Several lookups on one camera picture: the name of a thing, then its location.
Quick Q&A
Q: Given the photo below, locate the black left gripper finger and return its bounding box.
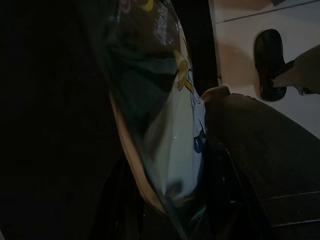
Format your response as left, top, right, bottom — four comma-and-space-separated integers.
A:
201, 85, 320, 240

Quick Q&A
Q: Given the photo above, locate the green snack bag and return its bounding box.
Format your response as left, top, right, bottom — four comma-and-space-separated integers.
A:
97, 0, 208, 226

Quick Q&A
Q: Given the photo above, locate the grey robot left leg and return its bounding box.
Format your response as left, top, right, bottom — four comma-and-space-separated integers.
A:
271, 44, 320, 97

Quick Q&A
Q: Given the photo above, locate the black robot left foot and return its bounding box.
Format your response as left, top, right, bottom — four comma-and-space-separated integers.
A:
253, 28, 288, 102

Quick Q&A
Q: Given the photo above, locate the black floor mat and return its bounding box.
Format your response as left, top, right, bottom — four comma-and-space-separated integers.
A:
179, 0, 222, 87

